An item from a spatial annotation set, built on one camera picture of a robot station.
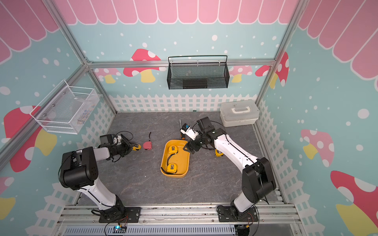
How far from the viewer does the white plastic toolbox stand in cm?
107

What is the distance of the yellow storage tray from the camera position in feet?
2.85

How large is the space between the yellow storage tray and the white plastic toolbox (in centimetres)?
36
